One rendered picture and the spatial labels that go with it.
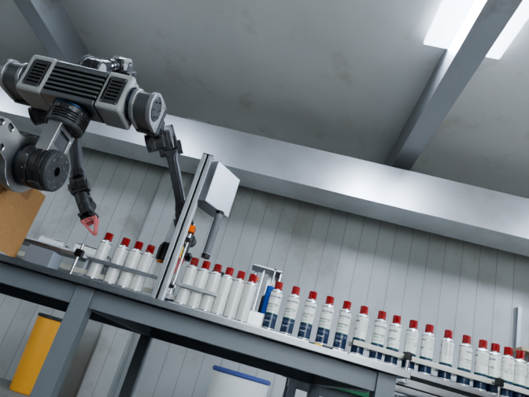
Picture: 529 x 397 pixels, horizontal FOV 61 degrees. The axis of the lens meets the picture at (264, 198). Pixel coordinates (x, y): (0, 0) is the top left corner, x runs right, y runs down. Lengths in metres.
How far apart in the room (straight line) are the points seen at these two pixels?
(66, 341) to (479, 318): 4.81
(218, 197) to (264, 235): 3.53
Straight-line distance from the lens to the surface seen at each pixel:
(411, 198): 4.89
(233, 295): 1.90
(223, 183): 1.94
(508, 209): 5.23
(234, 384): 4.37
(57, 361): 1.56
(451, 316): 5.60
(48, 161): 1.60
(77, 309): 1.55
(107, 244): 2.02
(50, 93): 1.75
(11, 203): 1.83
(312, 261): 5.35
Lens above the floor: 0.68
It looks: 22 degrees up
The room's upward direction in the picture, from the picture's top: 16 degrees clockwise
